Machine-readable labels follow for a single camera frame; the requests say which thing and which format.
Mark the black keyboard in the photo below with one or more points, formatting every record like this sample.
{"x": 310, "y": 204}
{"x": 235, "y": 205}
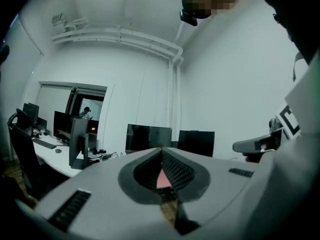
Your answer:
{"x": 44, "y": 143}

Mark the black head-worn camera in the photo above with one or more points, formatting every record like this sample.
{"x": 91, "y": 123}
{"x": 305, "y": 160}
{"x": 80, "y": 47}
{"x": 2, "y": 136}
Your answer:
{"x": 188, "y": 17}

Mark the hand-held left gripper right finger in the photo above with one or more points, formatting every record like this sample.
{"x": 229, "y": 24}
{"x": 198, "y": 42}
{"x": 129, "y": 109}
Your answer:
{"x": 220, "y": 181}

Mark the white ceiling equipment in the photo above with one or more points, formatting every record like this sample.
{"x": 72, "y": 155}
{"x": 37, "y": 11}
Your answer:
{"x": 67, "y": 22}

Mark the black power adapter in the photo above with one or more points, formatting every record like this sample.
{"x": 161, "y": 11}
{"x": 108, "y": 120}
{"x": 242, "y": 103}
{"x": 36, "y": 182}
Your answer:
{"x": 107, "y": 156}

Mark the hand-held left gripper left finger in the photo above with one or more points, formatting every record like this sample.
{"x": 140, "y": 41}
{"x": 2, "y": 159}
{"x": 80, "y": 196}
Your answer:
{"x": 100, "y": 191}

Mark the white wall pipes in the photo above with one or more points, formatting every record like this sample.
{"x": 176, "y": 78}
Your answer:
{"x": 173, "y": 91}

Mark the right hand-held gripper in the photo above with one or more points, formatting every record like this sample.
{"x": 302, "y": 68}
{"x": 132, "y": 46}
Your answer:
{"x": 300, "y": 174}

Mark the black office chair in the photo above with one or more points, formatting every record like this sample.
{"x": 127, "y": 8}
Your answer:
{"x": 25, "y": 149}

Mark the white ceiling pipes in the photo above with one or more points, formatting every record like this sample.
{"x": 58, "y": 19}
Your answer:
{"x": 117, "y": 36}

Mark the red desk mat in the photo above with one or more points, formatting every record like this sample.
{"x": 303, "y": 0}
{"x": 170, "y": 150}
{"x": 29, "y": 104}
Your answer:
{"x": 163, "y": 180}

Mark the large curved black monitor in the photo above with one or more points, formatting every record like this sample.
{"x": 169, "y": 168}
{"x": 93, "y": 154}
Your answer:
{"x": 150, "y": 139}

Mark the flat black monitor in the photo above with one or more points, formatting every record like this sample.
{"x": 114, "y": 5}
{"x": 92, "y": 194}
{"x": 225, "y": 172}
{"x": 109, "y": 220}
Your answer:
{"x": 196, "y": 142}

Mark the black monitor with square base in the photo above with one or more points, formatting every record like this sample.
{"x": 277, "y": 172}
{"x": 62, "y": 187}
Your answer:
{"x": 78, "y": 139}

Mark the person's black shirt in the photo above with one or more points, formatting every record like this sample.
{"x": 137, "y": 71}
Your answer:
{"x": 295, "y": 9}

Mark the black computer mouse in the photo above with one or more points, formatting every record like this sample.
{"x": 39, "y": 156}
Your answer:
{"x": 58, "y": 150}

